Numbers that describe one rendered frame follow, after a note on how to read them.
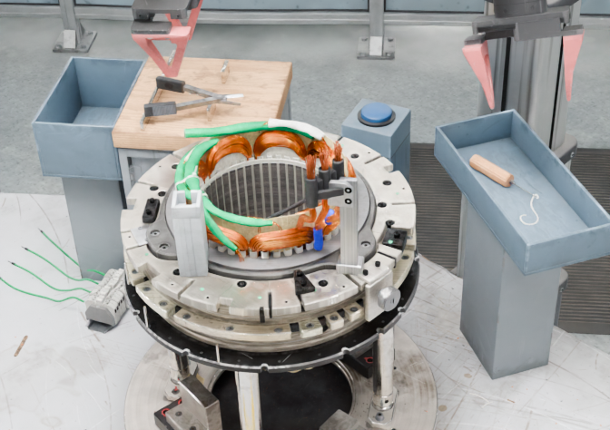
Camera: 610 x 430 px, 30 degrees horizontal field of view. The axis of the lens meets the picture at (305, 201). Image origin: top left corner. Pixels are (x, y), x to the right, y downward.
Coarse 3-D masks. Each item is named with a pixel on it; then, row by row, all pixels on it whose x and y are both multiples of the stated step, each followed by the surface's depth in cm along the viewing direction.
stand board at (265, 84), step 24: (144, 72) 153; (192, 72) 153; (216, 72) 153; (240, 72) 153; (264, 72) 152; (288, 72) 152; (144, 96) 148; (168, 96) 148; (192, 96) 148; (264, 96) 147; (120, 120) 144; (168, 120) 144; (192, 120) 144; (216, 120) 143; (240, 120) 143; (264, 120) 143; (120, 144) 143; (144, 144) 142; (168, 144) 142
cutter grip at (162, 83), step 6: (156, 78) 146; (162, 78) 146; (168, 78) 146; (156, 84) 147; (162, 84) 146; (168, 84) 146; (174, 84) 146; (180, 84) 145; (168, 90) 147; (174, 90) 146; (180, 90) 146
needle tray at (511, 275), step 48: (480, 144) 144; (528, 144) 141; (480, 192) 131; (576, 192) 131; (480, 240) 138; (528, 240) 129; (576, 240) 124; (480, 288) 142; (528, 288) 137; (480, 336) 146; (528, 336) 142
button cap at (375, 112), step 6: (366, 108) 148; (372, 108) 148; (378, 108) 148; (384, 108) 148; (390, 108) 148; (366, 114) 147; (372, 114) 147; (378, 114) 147; (384, 114) 147; (390, 114) 147; (366, 120) 147; (372, 120) 147; (378, 120) 147; (384, 120) 147
